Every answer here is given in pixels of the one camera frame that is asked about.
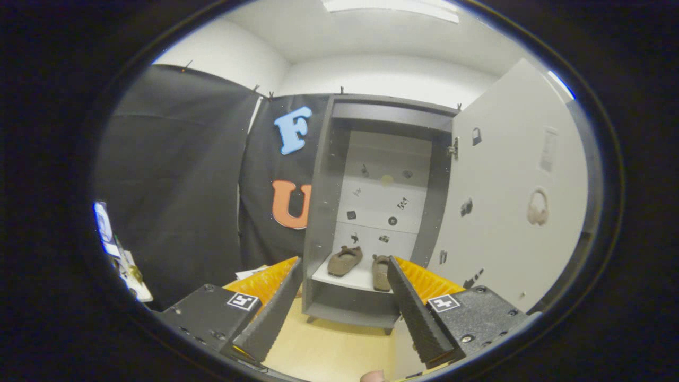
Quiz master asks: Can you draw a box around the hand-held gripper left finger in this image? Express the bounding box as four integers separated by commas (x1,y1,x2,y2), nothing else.
158,256,304,364

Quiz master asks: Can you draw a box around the white shoe cabinet door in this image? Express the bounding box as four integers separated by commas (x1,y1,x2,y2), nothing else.
427,58,589,314

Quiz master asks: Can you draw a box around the brown fuzzy shoe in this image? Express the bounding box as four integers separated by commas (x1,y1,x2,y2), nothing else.
371,254,394,292
327,245,364,277

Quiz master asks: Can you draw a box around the blue-edged screen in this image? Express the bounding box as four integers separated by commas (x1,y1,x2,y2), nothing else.
94,201,115,246

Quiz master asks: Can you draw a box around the grey shoe cabinet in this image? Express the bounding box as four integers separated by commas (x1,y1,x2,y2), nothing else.
302,94,460,336

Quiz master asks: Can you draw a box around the white cabinet shelf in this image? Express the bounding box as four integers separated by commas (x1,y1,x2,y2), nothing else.
312,260,396,293

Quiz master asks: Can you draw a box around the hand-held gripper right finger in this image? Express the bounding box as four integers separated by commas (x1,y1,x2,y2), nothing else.
387,255,531,370

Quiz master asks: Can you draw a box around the black backdrop cloth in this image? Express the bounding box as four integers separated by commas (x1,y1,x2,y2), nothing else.
94,64,604,314

